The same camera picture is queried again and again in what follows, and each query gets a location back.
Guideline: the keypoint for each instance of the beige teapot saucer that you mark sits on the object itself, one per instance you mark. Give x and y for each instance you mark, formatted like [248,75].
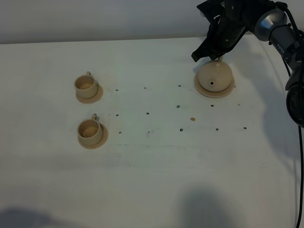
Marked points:
[210,94]

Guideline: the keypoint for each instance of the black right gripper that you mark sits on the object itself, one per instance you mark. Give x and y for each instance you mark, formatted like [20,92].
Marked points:
[229,20]

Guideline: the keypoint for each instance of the beige teacup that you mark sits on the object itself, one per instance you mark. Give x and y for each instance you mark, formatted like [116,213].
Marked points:
[89,131]
[86,86]

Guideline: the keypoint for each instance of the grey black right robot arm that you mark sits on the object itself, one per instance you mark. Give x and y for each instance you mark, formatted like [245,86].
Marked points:
[269,21]

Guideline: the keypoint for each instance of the beige near saucer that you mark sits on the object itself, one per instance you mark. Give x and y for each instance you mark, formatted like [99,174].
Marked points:
[99,144]

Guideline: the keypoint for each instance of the beige far saucer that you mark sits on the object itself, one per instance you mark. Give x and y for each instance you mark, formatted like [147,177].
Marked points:
[93,99]

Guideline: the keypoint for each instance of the beige far teacup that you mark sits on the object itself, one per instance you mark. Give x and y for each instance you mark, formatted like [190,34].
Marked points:
[86,86]

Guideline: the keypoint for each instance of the beige brown teapot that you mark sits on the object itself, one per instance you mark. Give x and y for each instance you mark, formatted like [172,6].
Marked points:
[215,76]

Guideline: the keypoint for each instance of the beige near teacup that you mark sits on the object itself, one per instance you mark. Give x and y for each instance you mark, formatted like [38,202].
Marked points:
[89,131]

